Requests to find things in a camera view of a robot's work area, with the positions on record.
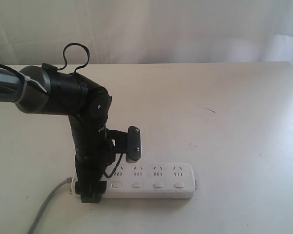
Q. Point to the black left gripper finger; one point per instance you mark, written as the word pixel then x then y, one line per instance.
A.
pixel 90 192

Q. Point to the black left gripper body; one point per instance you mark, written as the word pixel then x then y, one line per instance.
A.
pixel 90 167

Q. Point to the white five-outlet power strip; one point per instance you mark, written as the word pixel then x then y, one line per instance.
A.
pixel 145 180

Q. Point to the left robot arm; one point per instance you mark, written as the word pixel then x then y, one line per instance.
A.
pixel 85 102

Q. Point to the white zip tie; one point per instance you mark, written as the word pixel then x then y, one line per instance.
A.
pixel 28 81

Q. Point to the white backdrop curtain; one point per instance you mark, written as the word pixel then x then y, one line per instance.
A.
pixel 147 31

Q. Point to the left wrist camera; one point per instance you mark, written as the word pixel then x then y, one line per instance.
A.
pixel 128 143

